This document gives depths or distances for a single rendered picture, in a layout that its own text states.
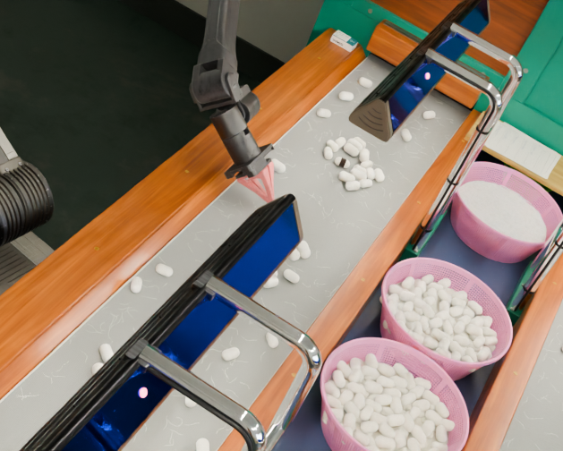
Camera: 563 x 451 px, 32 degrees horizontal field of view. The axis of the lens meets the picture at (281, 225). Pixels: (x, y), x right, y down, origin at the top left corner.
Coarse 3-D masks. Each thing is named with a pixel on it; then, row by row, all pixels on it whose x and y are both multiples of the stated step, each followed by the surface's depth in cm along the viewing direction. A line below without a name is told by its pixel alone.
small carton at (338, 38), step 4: (336, 32) 248; (340, 32) 249; (332, 36) 248; (336, 36) 247; (340, 36) 248; (344, 36) 248; (348, 36) 249; (332, 40) 248; (336, 40) 248; (340, 40) 247; (344, 40) 247; (348, 40) 247; (352, 40) 248; (356, 40) 249; (340, 44) 248; (344, 44) 247; (348, 44) 247; (352, 44) 247; (356, 44) 249; (344, 48) 248; (348, 48) 247; (352, 48) 247
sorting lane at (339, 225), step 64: (320, 128) 223; (448, 128) 241; (320, 192) 206; (384, 192) 213; (192, 256) 180; (320, 256) 191; (128, 320) 164; (64, 384) 150; (256, 384) 163; (0, 448) 139; (128, 448) 146; (192, 448) 149
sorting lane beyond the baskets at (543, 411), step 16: (560, 304) 205; (560, 320) 201; (560, 336) 197; (544, 352) 192; (560, 352) 194; (544, 368) 189; (560, 368) 190; (528, 384) 184; (544, 384) 185; (560, 384) 187; (528, 400) 181; (544, 400) 182; (560, 400) 184; (528, 416) 178; (544, 416) 179; (560, 416) 180; (512, 432) 174; (528, 432) 175; (544, 432) 176; (560, 432) 177; (512, 448) 171; (528, 448) 172; (544, 448) 173; (560, 448) 174
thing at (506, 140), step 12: (492, 132) 239; (504, 132) 240; (516, 132) 242; (492, 144) 235; (504, 144) 236; (516, 144) 238; (528, 144) 240; (540, 144) 242; (504, 156) 233; (516, 156) 234; (528, 156) 236; (540, 156) 238; (552, 156) 240; (528, 168) 232; (540, 168) 234; (552, 168) 236
